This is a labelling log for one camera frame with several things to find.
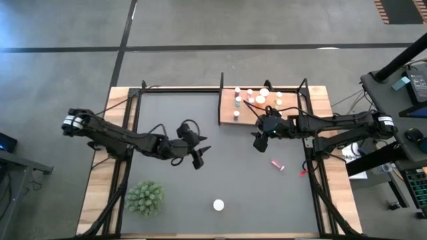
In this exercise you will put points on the grey table mat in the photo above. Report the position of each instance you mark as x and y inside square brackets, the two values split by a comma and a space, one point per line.
[253, 193]

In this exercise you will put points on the green artificial plant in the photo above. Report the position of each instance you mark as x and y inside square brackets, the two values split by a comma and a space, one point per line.
[145, 199]

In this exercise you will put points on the white box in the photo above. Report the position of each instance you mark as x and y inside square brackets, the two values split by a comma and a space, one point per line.
[360, 175]

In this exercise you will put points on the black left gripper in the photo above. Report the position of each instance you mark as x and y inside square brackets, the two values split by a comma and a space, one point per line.
[173, 148]

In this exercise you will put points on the dark grey side table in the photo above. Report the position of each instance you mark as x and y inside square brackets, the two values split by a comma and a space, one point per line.
[383, 100]

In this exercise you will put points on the black device with blue light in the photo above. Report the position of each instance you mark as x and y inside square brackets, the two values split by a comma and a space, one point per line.
[8, 141]

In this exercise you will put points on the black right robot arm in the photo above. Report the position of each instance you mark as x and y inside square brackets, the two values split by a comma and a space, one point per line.
[333, 125]

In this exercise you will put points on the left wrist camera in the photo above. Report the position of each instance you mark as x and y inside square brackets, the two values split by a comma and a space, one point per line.
[187, 130]

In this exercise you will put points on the black support beam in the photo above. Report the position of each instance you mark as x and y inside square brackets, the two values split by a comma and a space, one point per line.
[370, 160]

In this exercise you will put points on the small red tag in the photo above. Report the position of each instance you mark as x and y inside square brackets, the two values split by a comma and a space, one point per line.
[303, 173]

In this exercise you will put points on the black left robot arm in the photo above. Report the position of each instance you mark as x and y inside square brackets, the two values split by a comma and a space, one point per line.
[110, 133]

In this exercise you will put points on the large orange medicine bottle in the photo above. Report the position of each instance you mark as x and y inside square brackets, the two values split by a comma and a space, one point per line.
[218, 205]

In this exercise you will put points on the dark tablet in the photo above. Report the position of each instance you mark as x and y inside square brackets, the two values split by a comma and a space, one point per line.
[417, 112]

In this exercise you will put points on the pink medicine bottle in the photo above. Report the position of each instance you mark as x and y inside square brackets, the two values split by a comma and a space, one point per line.
[251, 100]
[277, 165]
[249, 91]

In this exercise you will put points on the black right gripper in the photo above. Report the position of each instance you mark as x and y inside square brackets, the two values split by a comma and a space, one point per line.
[277, 126]

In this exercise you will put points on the teal box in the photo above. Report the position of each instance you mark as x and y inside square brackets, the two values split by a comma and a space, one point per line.
[400, 83]

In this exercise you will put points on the black computer mouse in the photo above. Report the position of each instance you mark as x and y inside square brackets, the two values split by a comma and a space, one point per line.
[414, 135]

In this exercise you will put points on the wooden shelf board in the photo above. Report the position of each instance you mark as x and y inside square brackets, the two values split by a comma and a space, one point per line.
[230, 118]

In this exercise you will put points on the black metal table frame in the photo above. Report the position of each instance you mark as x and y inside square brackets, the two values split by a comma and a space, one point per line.
[183, 90]

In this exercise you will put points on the dark grey desk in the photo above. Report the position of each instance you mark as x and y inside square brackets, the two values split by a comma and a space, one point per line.
[20, 163]

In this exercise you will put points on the thick black pole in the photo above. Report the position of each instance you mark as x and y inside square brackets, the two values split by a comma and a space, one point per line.
[400, 58]

